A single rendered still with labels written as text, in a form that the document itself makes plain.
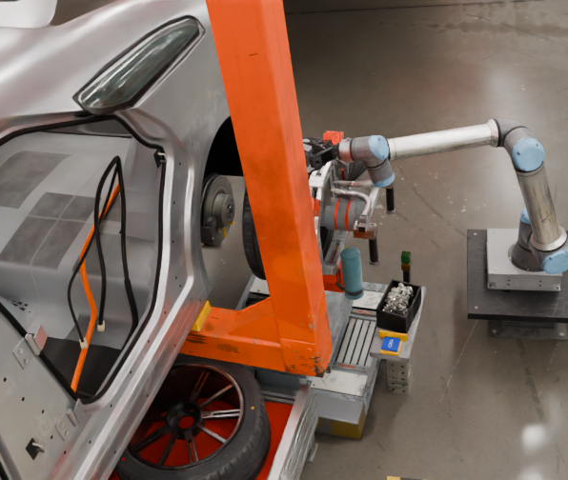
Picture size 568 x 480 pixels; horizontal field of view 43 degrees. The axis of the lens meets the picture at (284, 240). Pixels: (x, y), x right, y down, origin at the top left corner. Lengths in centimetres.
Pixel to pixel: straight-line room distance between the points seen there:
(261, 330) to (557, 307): 143
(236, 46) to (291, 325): 116
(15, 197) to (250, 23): 179
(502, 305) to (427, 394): 55
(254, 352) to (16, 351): 118
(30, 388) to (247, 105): 101
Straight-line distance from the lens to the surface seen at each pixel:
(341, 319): 366
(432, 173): 477
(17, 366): 211
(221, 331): 299
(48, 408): 225
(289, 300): 265
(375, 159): 271
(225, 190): 334
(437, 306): 390
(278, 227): 240
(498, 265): 356
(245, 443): 286
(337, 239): 338
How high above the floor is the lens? 287
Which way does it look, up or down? 41 degrees down
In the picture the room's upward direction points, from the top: 11 degrees counter-clockwise
